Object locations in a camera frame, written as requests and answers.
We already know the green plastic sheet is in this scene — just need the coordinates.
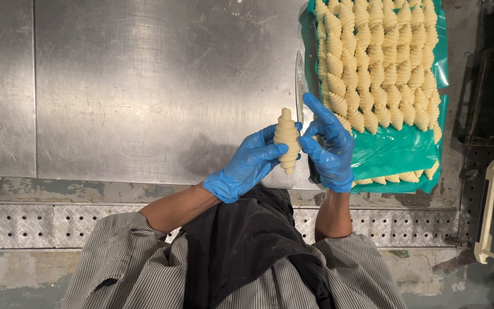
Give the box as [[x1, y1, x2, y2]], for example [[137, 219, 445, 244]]
[[300, 0, 450, 195]]

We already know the black metal rack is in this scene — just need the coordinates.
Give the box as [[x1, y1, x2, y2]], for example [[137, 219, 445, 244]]
[[463, 38, 494, 149]]

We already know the unbaked croissant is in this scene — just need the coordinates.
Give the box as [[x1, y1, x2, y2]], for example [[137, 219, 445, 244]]
[[273, 108, 302, 175]]

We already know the layer of covered dough crescents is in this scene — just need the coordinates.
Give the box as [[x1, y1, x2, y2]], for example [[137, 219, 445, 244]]
[[352, 160, 441, 187]]

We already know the steel knife with dark handle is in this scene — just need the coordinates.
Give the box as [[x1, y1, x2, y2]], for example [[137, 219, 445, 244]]
[[294, 50, 322, 186]]

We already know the person's right hand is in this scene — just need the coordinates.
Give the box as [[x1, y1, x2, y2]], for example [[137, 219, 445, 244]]
[[298, 92, 356, 194]]

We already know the person's left hand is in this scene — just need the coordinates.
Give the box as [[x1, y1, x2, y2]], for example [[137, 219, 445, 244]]
[[203, 122, 303, 204]]

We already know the grey striped shirt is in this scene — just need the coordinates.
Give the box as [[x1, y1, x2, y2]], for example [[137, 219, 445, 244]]
[[60, 212, 409, 309]]

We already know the pile of raw croissants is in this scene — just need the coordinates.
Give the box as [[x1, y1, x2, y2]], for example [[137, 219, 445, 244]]
[[313, 0, 443, 145]]

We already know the black apron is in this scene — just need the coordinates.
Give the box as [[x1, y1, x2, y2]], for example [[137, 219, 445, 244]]
[[182, 186, 338, 309]]

